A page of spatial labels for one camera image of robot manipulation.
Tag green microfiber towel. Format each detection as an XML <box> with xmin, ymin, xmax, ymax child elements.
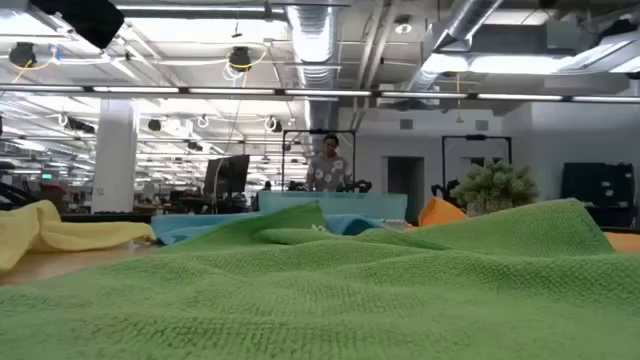
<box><xmin>0</xmin><ymin>198</ymin><xmax>640</xmax><ymax>360</ymax></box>

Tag yellow microfiber towel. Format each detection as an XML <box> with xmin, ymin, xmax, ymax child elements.
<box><xmin>0</xmin><ymin>199</ymin><xmax>158</xmax><ymax>274</ymax></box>

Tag teal translucent plastic basket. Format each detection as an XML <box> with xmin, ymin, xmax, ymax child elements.
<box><xmin>257</xmin><ymin>191</ymin><xmax>409</xmax><ymax>221</ymax></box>

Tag orange microfiber towel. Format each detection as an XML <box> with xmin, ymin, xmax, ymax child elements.
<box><xmin>418</xmin><ymin>196</ymin><xmax>640</xmax><ymax>254</ymax></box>

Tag blue microfiber towel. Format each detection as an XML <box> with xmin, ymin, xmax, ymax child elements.
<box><xmin>150</xmin><ymin>212</ymin><xmax>389</xmax><ymax>246</ymax></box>

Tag person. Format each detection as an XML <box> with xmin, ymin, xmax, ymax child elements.
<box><xmin>304</xmin><ymin>133</ymin><xmax>354</xmax><ymax>193</ymax></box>

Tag dark background monitor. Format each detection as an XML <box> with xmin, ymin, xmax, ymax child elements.
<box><xmin>203</xmin><ymin>154</ymin><xmax>251</xmax><ymax>199</ymax></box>

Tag long ceiling light bar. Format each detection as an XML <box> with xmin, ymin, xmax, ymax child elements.
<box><xmin>0</xmin><ymin>84</ymin><xmax>640</xmax><ymax>104</ymax></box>

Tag black ceiling dome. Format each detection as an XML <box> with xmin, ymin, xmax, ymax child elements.
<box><xmin>228</xmin><ymin>46</ymin><xmax>253</xmax><ymax>72</ymax></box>
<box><xmin>8</xmin><ymin>42</ymin><xmax>37</xmax><ymax>69</ymax></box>

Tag artificial green potted plant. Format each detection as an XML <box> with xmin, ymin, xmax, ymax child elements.
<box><xmin>449</xmin><ymin>159</ymin><xmax>540</xmax><ymax>217</ymax></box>

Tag white room pillar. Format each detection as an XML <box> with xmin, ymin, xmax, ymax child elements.
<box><xmin>91</xmin><ymin>98</ymin><xmax>140</xmax><ymax>215</ymax></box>

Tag black storage cabinet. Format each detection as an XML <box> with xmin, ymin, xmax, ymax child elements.
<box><xmin>560</xmin><ymin>161</ymin><xmax>637</xmax><ymax>229</ymax></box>

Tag black rectangular frame stand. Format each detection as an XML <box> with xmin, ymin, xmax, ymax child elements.
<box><xmin>441</xmin><ymin>134</ymin><xmax>513</xmax><ymax>191</ymax></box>
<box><xmin>281</xmin><ymin>128</ymin><xmax>357</xmax><ymax>192</ymax></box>

